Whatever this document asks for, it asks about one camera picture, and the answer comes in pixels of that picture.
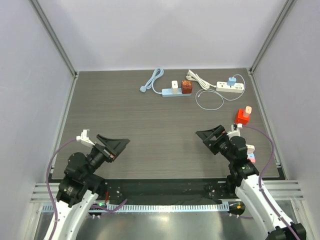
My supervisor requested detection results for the aluminium frame post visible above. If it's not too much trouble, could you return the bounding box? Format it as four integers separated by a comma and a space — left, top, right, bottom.
248, 0, 297, 75
29, 0, 79, 80

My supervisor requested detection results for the round blue socket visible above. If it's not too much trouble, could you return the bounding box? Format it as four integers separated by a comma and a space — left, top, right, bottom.
247, 153, 256, 163

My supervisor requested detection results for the blue power strip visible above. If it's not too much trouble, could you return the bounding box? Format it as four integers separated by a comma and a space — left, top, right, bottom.
139, 68, 192, 98

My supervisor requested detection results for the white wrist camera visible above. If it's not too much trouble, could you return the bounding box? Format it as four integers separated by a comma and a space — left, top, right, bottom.
227, 123, 243, 138
76, 129, 95, 147

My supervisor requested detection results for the right aluminium frame post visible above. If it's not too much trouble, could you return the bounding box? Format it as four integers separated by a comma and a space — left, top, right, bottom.
248, 0, 297, 75

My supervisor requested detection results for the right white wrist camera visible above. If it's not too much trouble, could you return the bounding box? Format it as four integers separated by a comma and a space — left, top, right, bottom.
227, 123, 243, 138

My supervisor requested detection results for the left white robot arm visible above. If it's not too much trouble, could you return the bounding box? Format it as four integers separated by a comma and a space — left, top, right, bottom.
44, 129, 130, 240

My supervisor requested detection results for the white slotted cable duct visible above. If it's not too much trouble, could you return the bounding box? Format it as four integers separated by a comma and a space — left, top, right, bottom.
41, 203, 230, 213

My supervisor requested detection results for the white usb cable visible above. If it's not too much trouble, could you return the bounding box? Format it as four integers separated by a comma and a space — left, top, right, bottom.
195, 73, 246, 111

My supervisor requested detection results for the light blue charger plug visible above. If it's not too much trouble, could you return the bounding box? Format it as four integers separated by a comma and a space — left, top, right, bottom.
227, 76, 237, 87

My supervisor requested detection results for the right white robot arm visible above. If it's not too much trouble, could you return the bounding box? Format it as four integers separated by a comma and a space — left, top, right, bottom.
196, 123, 307, 240

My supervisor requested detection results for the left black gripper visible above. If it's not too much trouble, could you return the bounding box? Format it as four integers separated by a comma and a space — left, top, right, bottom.
81, 134, 129, 180

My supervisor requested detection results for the left aluminium frame post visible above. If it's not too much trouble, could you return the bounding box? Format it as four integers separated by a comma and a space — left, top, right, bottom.
29, 0, 79, 80

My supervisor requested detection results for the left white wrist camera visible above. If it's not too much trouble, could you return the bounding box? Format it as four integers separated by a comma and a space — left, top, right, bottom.
76, 129, 95, 147

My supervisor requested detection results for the white charger plug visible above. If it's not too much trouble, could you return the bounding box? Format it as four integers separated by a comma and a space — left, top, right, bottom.
171, 80, 179, 94

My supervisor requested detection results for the dark red charger plug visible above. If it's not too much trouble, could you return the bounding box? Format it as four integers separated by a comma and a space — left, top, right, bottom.
181, 80, 193, 94

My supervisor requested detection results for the red cube socket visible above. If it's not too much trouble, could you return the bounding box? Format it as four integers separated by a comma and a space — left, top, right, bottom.
234, 109, 250, 125

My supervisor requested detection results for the pink charger plug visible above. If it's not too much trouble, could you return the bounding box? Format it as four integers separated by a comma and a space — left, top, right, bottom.
243, 106, 252, 118

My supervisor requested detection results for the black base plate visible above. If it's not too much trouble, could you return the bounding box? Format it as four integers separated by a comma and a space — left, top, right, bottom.
98, 178, 237, 206

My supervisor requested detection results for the white power strip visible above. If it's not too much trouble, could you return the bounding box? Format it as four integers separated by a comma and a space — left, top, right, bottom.
185, 69, 245, 94

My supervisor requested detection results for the aluminium front rail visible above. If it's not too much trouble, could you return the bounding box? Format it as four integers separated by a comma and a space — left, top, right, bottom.
30, 180, 304, 203

